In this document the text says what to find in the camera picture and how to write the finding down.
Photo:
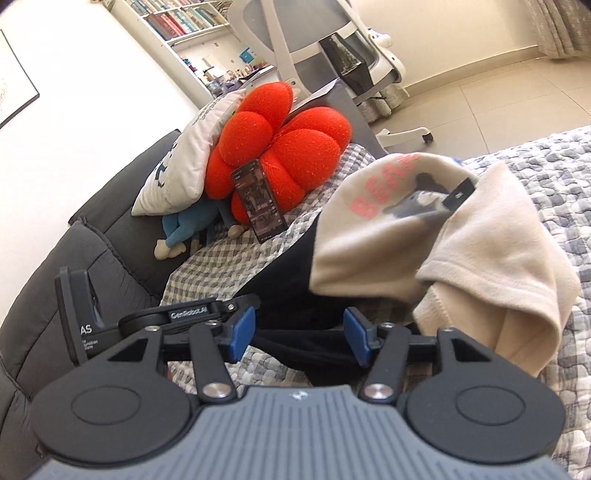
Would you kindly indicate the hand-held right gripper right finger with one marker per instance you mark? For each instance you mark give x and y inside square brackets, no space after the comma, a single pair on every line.
[358,337]

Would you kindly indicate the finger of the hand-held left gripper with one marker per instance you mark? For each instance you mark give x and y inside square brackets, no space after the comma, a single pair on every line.
[184,314]

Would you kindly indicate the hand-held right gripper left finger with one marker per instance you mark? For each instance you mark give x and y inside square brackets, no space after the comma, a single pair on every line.
[242,332]

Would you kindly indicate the cream bear print sweatshirt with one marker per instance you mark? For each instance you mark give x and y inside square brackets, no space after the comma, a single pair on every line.
[485,258]

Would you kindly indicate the blue plush toy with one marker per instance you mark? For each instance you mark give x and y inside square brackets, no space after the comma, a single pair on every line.
[180,226]

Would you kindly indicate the grey checked pillow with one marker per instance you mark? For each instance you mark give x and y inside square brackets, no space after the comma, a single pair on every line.
[295,230]

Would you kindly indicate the black smartphone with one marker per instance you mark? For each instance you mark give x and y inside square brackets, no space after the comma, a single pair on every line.
[258,203]

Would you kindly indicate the white printed pillow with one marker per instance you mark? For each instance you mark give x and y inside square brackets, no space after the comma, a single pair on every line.
[184,152]

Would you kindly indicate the orange pumpkin cushion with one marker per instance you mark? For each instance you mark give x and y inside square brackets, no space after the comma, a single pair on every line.
[277,152]

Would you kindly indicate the grey bedside cabinet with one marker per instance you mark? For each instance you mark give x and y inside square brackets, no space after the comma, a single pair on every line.
[351,120]

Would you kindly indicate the grey starred curtain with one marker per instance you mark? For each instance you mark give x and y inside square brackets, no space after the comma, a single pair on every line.
[388,101]
[568,27]

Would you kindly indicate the grey white patterned quilt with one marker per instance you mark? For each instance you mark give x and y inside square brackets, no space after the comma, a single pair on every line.
[554,184]

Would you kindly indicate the white paper sheet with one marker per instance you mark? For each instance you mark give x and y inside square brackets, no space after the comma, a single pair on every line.
[321,90]

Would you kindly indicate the white bookshelf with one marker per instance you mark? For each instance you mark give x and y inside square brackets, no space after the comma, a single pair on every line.
[184,50]

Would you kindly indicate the white mesh office chair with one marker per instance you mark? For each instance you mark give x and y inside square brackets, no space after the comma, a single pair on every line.
[295,50]

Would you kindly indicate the row of colourful books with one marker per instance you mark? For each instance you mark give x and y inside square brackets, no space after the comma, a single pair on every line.
[175,18]

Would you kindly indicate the black framed wall picture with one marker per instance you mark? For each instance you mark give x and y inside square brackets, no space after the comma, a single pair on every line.
[14,78]

